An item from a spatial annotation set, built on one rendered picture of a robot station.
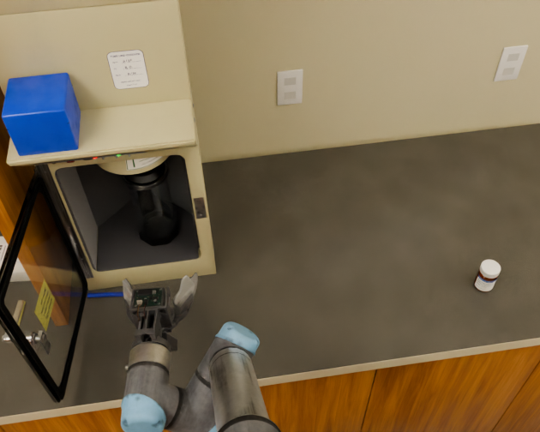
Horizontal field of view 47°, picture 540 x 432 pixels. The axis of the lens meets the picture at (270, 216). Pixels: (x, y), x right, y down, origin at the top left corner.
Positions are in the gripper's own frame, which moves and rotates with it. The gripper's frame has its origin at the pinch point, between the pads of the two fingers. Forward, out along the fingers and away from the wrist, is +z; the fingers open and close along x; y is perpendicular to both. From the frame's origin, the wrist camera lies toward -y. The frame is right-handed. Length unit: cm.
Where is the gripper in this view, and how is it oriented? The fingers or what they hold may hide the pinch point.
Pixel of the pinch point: (161, 278)
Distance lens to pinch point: 134.6
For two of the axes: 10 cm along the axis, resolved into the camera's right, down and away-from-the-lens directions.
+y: -0.8, -7.2, -6.9
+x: -10.0, 0.9, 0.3
